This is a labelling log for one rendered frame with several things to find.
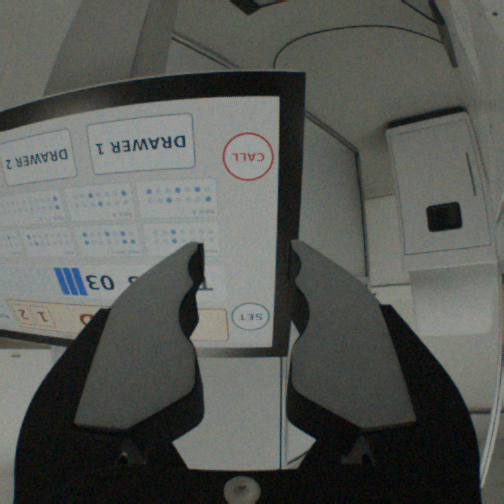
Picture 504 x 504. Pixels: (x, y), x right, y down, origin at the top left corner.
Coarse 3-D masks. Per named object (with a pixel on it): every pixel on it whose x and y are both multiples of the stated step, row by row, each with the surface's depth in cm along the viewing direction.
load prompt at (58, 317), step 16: (16, 304) 34; (32, 304) 34; (48, 304) 34; (64, 304) 34; (80, 304) 33; (16, 320) 35; (32, 320) 35; (48, 320) 35; (64, 320) 35; (80, 320) 35; (208, 320) 34; (224, 320) 34; (192, 336) 36; (208, 336) 36; (224, 336) 36
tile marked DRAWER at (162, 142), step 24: (120, 120) 23; (144, 120) 23; (168, 120) 24; (192, 120) 24; (96, 144) 24; (120, 144) 24; (144, 144) 24; (168, 144) 25; (192, 144) 25; (96, 168) 25; (120, 168) 25; (144, 168) 26; (168, 168) 26; (192, 168) 26
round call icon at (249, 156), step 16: (224, 144) 25; (240, 144) 25; (256, 144) 25; (272, 144) 25; (224, 160) 25; (240, 160) 25; (256, 160) 25; (272, 160) 25; (224, 176) 26; (240, 176) 26; (256, 176) 26; (272, 176) 26
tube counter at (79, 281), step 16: (0, 272) 31; (16, 272) 31; (32, 272) 31; (48, 272) 31; (64, 272) 31; (80, 272) 31; (96, 272) 31; (112, 272) 31; (0, 288) 33; (16, 288) 32; (32, 288) 32; (48, 288) 32; (64, 288) 32; (80, 288) 32; (96, 288) 32; (112, 288) 32
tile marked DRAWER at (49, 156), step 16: (64, 128) 23; (0, 144) 23; (16, 144) 24; (32, 144) 24; (48, 144) 24; (64, 144) 24; (0, 160) 24; (16, 160) 24; (32, 160) 25; (48, 160) 25; (64, 160) 25; (16, 176) 25; (32, 176) 25; (48, 176) 25; (64, 176) 26
